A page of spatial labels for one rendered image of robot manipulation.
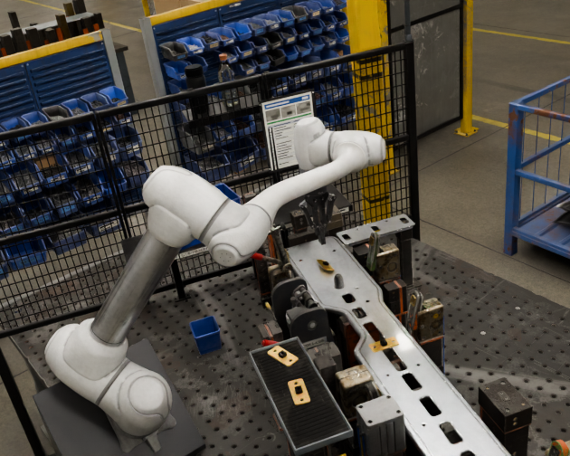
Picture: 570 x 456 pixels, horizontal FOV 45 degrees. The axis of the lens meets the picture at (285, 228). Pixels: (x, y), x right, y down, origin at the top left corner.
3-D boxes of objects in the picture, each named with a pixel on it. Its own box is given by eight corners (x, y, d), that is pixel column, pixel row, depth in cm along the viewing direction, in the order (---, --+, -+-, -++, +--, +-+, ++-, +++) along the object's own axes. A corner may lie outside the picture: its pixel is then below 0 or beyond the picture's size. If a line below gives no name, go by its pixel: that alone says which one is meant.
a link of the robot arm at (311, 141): (291, 171, 220) (331, 173, 215) (285, 125, 212) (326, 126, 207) (302, 156, 228) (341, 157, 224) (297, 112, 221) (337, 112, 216)
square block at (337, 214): (349, 289, 280) (342, 212, 262) (331, 295, 278) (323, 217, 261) (342, 280, 287) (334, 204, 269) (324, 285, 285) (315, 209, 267)
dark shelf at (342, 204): (354, 211, 275) (353, 204, 273) (128, 273, 255) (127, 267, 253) (332, 189, 293) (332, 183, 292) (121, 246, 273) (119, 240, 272)
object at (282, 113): (321, 160, 285) (313, 88, 270) (270, 174, 280) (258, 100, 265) (319, 158, 287) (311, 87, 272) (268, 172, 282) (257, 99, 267)
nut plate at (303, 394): (310, 402, 164) (310, 398, 163) (295, 405, 163) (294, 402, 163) (302, 378, 171) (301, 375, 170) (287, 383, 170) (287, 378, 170)
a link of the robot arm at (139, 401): (146, 448, 204) (156, 436, 186) (95, 413, 204) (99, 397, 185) (176, 403, 213) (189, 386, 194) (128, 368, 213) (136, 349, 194)
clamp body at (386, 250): (410, 330, 254) (406, 250, 237) (381, 339, 251) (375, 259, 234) (399, 317, 261) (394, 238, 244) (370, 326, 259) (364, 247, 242)
